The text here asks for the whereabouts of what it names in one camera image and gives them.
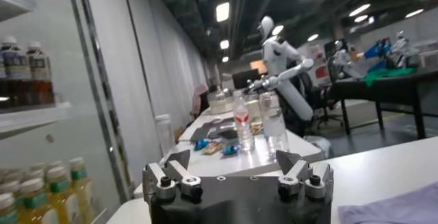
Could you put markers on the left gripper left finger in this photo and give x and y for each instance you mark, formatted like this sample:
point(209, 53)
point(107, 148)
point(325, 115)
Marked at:
point(178, 177)

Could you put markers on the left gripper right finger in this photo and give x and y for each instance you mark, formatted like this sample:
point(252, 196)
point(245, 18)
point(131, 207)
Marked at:
point(301, 177)

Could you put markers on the purple t-shirt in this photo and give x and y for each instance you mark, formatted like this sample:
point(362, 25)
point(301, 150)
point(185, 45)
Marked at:
point(393, 208)

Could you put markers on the blue snack packet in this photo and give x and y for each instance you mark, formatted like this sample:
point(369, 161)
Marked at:
point(231, 150)
point(201, 144)

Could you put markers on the tall clear tumbler white lid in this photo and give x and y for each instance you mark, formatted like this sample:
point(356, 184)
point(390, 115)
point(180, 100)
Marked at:
point(165, 136)

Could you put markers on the white side table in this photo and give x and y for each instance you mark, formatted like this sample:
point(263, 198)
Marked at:
point(219, 163)

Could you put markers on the yellow snack packet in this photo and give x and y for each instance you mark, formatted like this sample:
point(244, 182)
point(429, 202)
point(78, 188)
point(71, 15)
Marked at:
point(213, 148)

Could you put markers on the clear unlabelled plastic bottle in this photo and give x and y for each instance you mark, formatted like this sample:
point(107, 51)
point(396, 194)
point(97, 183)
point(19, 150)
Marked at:
point(273, 126)

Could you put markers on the dark grey laptop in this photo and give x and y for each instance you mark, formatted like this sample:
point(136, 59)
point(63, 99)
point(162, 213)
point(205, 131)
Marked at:
point(212, 129)

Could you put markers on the red label water bottle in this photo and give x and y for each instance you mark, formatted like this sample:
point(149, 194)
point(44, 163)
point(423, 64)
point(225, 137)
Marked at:
point(243, 126)

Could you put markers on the pink garment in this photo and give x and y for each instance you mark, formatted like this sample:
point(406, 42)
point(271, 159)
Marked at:
point(199, 98)

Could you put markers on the beige jar with lid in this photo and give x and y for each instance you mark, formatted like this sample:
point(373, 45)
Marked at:
point(255, 109)

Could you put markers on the black office chair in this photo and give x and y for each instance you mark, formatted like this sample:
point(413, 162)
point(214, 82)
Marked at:
point(315, 95)

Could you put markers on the silver steamer pot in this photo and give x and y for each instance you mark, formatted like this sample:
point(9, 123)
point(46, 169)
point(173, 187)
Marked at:
point(219, 103)

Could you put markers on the yellow tea bottle green label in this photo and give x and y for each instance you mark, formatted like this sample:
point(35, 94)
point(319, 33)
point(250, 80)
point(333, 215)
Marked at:
point(80, 187)
point(7, 211)
point(60, 198)
point(34, 208)

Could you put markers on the black monitor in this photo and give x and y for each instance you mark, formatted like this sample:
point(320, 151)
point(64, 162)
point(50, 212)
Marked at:
point(244, 78)

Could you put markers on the black table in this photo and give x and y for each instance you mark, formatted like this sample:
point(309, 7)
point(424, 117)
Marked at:
point(383, 90)

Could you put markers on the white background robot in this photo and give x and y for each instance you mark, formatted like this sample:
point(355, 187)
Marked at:
point(345, 61)

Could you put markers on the white humanoid robot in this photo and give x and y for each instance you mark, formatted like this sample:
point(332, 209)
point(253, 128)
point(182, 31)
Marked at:
point(277, 54)

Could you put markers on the green cloth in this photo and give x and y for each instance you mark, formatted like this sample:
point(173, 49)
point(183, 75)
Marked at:
point(386, 74)

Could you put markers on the white fridge shelf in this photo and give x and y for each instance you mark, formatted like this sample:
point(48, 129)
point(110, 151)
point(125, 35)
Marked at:
point(31, 119)

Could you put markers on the dark tea bottle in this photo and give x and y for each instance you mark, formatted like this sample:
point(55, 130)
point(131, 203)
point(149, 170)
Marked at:
point(15, 68)
point(40, 71)

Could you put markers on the fridge door frame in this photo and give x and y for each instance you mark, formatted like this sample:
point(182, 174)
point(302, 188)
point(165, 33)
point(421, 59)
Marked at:
point(99, 85)

